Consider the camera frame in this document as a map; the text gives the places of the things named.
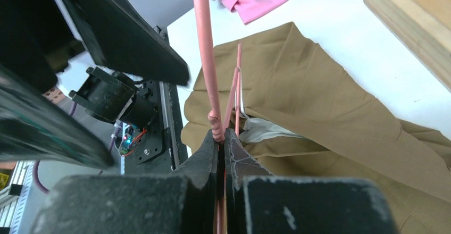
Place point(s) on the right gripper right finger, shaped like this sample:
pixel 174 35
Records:
pixel 260 202

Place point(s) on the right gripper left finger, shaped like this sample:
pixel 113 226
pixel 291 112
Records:
pixel 183 201

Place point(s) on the pink wire hanger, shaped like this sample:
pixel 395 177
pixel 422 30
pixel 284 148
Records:
pixel 226 212

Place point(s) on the tan pleated skirt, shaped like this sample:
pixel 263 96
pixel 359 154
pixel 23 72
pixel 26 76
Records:
pixel 340 129

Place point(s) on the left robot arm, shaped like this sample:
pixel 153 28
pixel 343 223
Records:
pixel 86 48

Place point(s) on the wooden hanger rack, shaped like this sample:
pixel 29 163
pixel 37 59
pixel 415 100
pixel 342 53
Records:
pixel 423 26

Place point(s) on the aluminium frame rail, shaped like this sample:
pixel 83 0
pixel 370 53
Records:
pixel 14 195

